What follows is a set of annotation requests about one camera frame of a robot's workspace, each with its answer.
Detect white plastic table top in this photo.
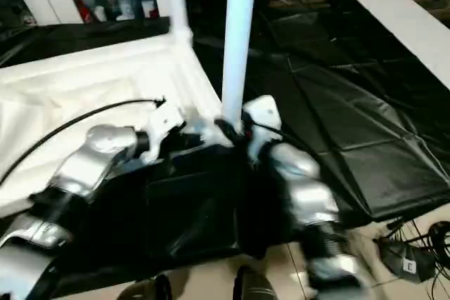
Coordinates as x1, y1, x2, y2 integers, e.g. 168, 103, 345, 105
0, 30, 237, 218

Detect black plastic mat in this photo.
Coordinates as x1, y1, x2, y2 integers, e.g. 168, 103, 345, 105
0, 0, 450, 294

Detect person's black shoes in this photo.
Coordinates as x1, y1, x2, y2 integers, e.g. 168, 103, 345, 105
233, 266, 278, 300
115, 275, 174, 300

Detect red bottle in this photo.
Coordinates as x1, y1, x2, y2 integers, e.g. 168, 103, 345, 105
76, 0, 92, 24

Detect white flat board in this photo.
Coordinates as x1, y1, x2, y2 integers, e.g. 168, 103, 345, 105
356, 0, 450, 91

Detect black power adapter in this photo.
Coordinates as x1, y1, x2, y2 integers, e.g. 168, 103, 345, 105
380, 237, 438, 284

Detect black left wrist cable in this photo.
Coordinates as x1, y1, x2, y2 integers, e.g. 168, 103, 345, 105
0, 98, 167, 190

